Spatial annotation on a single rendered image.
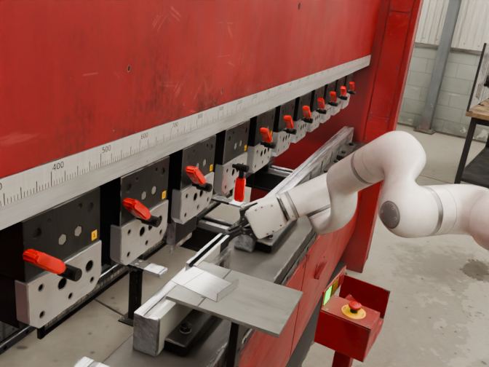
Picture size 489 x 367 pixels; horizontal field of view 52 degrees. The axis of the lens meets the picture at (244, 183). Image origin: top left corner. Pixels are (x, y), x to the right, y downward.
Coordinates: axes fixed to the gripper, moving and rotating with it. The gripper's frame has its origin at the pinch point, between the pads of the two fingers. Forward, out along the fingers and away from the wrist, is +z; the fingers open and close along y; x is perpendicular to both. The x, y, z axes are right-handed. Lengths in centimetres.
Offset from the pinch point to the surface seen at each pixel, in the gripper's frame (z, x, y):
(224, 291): 4.1, 32.7, 3.9
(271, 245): -7.5, -12.1, -16.0
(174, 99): -6, 38, 48
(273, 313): -4.1, 38.4, -2.5
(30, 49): 3, 67, 65
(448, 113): -312, -585, -263
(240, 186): -8.2, 14.6, 17.7
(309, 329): -2, -84, -112
